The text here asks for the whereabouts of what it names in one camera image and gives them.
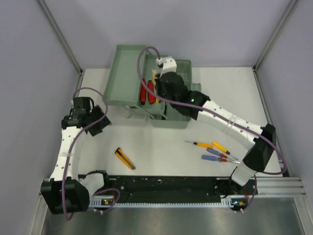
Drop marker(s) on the green toolbox with clear lid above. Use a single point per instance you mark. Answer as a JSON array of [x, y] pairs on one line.
[[124, 89]]

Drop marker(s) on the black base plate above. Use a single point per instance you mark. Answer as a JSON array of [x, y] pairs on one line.
[[173, 189]]

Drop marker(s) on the orange handled screwdriver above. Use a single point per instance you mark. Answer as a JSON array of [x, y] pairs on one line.
[[200, 144]]

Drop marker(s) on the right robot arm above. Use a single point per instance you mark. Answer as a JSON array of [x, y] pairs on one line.
[[258, 140]]

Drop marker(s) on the blue screwdriver lower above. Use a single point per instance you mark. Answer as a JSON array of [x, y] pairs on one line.
[[217, 159]]

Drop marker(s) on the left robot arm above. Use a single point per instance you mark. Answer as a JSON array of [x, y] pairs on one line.
[[63, 191]]

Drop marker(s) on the yellow handled screwdriver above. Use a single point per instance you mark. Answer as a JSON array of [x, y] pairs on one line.
[[220, 147]]

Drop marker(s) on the red handled pliers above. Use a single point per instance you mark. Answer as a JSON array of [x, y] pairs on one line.
[[145, 96]]

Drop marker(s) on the yellow black utility knife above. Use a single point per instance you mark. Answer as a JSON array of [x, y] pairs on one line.
[[124, 159]]

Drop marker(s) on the blue screwdriver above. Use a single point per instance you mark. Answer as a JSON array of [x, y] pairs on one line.
[[217, 153], [217, 159]]

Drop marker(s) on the blue screwdriver upper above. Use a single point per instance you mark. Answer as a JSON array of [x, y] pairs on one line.
[[217, 153]]

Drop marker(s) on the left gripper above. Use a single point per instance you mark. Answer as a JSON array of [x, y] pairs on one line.
[[98, 129]]

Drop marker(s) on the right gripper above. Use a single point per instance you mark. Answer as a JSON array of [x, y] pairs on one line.
[[158, 83]]

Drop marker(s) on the aluminium frame rail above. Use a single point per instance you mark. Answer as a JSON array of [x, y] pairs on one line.
[[271, 186]]

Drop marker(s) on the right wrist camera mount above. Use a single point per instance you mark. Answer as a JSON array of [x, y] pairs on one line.
[[167, 64]]

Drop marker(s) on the small black handled hammer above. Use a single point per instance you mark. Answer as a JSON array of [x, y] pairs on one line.
[[164, 116]]

